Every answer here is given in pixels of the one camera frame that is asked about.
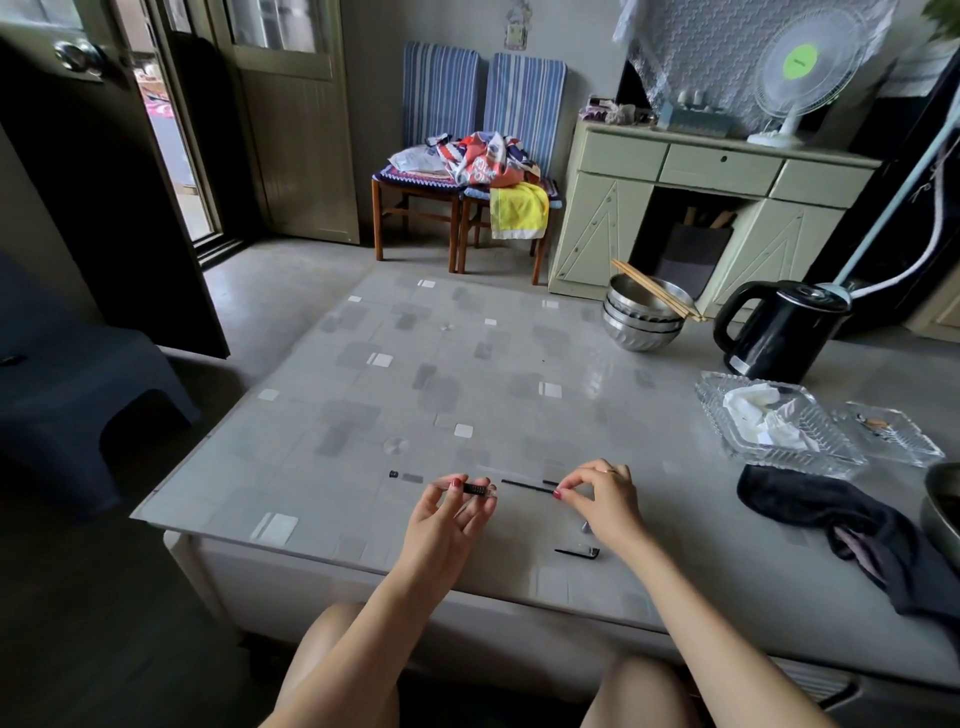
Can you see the person's right hand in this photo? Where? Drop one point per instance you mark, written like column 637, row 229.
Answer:
column 611, row 510

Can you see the person's left hand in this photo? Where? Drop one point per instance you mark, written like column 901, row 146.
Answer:
column 439, row 536

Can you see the person's right thumb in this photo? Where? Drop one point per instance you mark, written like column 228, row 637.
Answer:
column 570, row 498

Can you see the person's left thumb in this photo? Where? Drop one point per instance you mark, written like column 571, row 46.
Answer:
column 445, row 495

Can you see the short black pen barrel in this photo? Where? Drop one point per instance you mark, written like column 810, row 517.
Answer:
column 475, row 489

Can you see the thin black pen refill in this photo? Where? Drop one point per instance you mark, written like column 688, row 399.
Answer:
column 526, row 487

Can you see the person's left forearm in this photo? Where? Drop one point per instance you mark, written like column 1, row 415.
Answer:
column 352, row 660

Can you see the person's right forearm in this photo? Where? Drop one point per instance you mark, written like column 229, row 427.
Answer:
column 712, row 645

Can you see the black hex key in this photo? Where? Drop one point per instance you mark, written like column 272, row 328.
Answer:
column 579, row 553

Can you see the large clear glass tray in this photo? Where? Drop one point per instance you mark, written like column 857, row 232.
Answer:
column 731, row 442

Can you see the stack of steel bowls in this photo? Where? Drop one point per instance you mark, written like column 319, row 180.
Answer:
column 641, row 319

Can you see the person's right leg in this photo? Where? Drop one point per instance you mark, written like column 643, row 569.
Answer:
column 637, row 697

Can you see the crumpled white tissue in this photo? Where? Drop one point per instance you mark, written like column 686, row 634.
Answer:
column 765, row 416

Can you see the bundle of wooden chopsticks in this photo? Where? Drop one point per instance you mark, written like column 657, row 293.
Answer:
column 656, row 289

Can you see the black electric kettle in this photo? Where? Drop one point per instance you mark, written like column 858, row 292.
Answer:
column 784, row 334

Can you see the black cloth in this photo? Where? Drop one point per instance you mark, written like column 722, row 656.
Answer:
column 840, row 517

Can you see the yellow towel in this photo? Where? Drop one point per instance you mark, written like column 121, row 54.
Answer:
column 519, row 210

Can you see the pale green cabinet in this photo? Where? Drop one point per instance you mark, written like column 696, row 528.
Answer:
column 615, row 202

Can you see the small clear glass dish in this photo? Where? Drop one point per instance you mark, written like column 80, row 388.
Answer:
column 892, row 435

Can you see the pile of colourful clothes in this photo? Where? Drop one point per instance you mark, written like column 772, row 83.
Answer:
column 480, row 159

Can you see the grey metal bowl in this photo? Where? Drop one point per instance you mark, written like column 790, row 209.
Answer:
column 943, row 510

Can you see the dark blue plastic stool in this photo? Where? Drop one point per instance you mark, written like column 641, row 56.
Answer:
column 67, row 405

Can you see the green panel door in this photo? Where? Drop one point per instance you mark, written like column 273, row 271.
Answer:
column 292, row 135

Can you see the blue striped wooden chair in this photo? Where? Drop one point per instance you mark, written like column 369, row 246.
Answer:
column 439, row 97
column 525, row 105

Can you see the grey box with bottles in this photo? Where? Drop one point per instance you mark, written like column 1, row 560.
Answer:
column 694, row 116

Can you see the dark open door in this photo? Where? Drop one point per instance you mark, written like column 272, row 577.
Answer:
column 112, row 210

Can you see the white pole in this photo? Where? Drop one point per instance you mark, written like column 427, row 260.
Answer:
column 896, row 199

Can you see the white lace cloth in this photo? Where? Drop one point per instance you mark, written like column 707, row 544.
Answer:
column 705, row 52

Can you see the white table fan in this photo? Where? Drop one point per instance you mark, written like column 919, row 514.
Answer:
column 806, row 67

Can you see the silver door knob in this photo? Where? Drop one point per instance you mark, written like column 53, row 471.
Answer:
column 77, row 56

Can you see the small wall ornament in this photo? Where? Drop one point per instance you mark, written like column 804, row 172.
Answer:
column 516, row 28

